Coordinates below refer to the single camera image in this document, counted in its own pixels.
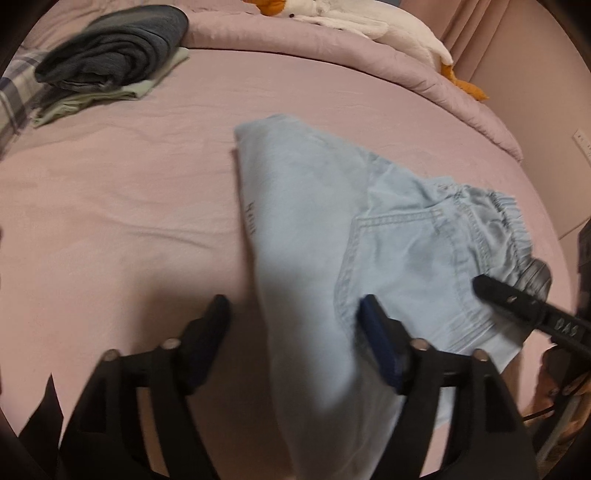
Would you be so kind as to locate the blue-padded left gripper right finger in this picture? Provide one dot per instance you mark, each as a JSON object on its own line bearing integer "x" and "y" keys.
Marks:
{"x": 487, "y": 438}

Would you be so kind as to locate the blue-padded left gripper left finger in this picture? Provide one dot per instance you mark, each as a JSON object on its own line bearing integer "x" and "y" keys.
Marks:
{"x": 104, "y": 439}

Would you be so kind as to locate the dark grey folded pants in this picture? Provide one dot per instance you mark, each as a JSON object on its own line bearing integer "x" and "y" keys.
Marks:
{"x": 115, "y": 50}

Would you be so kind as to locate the white wall socket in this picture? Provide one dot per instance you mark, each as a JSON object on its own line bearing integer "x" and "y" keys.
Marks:
{"x": 583, "y": 143}

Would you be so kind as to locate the light blue denim pants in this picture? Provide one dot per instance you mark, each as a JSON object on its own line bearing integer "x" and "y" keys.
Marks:
{"x": 330, "y": 223}

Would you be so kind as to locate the pink quilted comforter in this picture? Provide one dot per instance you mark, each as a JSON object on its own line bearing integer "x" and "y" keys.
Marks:
{"x": 231, "y": 25}

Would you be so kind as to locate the light green folded garment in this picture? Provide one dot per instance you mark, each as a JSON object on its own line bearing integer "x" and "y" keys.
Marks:
{"x": 56, "y": 104}

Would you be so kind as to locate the pink bed sheet mattress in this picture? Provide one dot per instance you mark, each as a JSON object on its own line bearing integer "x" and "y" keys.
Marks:
{"x": 120, "y": 222}

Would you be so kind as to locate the plaid pillow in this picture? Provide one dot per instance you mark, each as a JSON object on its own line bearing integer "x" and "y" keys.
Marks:
{"x": 19, "y": 92}

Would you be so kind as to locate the white goose plush toy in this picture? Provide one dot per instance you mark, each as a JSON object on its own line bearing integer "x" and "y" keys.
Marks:
{"x": 378, "y": 21}

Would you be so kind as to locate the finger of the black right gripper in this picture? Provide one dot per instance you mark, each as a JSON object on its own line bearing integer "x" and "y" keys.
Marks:
{"x": 565, "y": 330}

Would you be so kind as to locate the pink curtain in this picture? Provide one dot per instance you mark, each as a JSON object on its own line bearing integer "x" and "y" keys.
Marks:
{"x": 466, "y": 27}

